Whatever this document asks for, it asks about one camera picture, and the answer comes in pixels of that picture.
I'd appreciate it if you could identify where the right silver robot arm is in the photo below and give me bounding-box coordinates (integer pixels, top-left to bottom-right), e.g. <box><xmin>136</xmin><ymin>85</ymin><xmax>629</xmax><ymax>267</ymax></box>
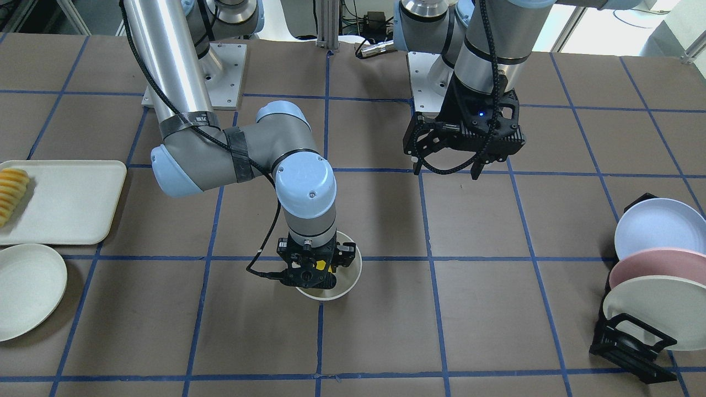
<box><xmin>119</xmin><ymin>1</ymin><xmax>357</xmax><ymax>291</ymax></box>

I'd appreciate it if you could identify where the black dish rack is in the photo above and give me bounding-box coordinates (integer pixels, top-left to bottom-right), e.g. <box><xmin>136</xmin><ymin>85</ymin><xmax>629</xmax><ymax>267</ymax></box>
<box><xmin>589</xmin><ymin>195</ymin><xmax>677</xmax><ymax>384</ymax></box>

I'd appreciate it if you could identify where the white rectangular tray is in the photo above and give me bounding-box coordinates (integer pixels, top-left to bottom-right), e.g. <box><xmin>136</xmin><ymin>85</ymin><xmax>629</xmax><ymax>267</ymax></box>
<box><xmin>1</xmin><ymin>160</ymin><xmax>127</xmax><ymax>246</ymax></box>

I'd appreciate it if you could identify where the beige plate in rack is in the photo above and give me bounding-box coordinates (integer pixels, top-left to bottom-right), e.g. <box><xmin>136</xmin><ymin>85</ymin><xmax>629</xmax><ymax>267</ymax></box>
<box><xmin>602</xmin><ymin>276</ymin><xmax>705</xmax><ymax>350</ymax></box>

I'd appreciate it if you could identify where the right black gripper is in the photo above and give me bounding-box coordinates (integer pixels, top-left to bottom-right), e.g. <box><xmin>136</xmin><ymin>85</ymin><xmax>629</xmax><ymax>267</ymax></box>
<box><xmin>276</xmin><ymin>237</ymin><xmax>356</xmax><ymax>289</ymax></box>

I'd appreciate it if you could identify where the pink plate in rack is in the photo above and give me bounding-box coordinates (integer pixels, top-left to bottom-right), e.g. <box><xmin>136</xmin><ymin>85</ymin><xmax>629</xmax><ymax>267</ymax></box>
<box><xmin>608</xmin><ymin>247</ymin><xmax>705</xmax><ymax>288</ymax></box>

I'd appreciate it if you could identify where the lavender plate in rack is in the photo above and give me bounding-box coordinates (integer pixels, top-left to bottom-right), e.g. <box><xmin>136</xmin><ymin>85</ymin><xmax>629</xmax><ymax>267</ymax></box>
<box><xmin>614</xmin><ymin>198</ymin><xmax>705</xmax><ymax>259</ymax></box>

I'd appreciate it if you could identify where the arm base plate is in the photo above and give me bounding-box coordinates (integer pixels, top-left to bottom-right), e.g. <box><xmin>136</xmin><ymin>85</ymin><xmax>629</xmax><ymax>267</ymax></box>
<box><xmin>142</xmin><ymin>43</ymin><xmax>248</xmax><ymax>110</ymax></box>
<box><xmin>408</xmin><ymin>52</ymin><xmax>452</xmax><ymax>117</ymax></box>

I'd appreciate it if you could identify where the cream round plate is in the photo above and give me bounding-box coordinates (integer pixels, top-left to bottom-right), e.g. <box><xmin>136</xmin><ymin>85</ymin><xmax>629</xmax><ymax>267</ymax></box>
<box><xmin>1</xmin><ymin>244</ymin><xmax>68</xmax><ymax>342</ymax></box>

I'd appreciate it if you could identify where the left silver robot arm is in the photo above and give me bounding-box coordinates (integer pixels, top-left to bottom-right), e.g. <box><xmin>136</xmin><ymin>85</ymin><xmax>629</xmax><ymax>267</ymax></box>
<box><xmin>393</xmin><ymin>1</ymin><xmax>704</xmax><ymax>179</ymax></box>

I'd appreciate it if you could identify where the yellow lemon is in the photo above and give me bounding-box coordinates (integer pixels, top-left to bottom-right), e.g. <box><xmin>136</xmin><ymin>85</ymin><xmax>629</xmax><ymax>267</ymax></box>
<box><xmin>315</xmin><ymin>260</ymin><xmax>333</xmax><ymax>273</ymax></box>

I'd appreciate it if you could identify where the aluminium frame post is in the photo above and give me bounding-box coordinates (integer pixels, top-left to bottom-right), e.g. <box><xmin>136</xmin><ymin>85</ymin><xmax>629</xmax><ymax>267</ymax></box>
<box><xmin>314</xmin><ymin>0</ymin><xmax>340</xmax><ymax>52</ymax></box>

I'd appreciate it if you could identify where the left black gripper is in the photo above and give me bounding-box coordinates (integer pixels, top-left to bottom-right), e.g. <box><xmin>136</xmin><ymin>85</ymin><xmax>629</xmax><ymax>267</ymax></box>
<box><xmin>403</xmin><ymin>77</ymin><xmax>526</xmax><ymax>180</ymax></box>

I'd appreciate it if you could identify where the white ceramic bowl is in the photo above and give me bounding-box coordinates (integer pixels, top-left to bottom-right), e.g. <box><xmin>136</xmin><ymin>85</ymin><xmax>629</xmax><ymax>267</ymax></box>
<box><xmin>297</xmin><ymin>248</ymin><xmax>362</xmax><ymax>301</ymax></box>

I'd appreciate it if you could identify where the sliced yellow fruit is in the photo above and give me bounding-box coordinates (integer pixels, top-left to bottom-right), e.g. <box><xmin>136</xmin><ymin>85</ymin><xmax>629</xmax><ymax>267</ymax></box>
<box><xmin>1</xmin><ymin>168</ymin><xmax>30</xmax><ymax>228</ymax></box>

